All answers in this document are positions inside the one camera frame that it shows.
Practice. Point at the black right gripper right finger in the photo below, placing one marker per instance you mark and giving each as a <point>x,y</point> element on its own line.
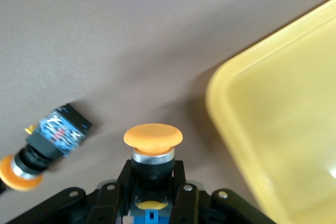
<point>186,203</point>

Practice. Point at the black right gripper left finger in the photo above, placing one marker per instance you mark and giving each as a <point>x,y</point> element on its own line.
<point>110,203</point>

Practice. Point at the yellow mushroom push button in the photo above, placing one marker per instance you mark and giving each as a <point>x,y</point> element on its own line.
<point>153,136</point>
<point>60,132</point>

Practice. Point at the yellow plastic tray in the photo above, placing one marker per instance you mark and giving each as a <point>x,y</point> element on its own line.
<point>288,103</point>

